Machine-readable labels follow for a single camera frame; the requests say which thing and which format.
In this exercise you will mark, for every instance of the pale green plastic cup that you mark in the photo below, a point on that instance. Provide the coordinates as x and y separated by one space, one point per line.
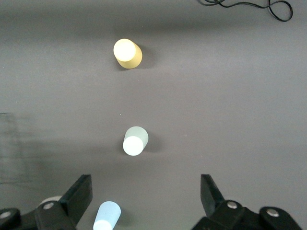
134 143

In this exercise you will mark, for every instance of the dark grey table mat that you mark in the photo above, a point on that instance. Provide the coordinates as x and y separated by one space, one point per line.
216 107

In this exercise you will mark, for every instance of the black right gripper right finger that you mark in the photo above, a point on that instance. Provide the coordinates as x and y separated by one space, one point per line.
213 198

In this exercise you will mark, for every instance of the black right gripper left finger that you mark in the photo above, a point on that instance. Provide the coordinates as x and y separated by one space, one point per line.
76 196

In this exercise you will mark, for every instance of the light blue plastic cup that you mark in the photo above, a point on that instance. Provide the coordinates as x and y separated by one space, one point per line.
108 215

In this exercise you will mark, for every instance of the yellow plastic cup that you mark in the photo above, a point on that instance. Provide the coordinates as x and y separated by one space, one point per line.
127 52

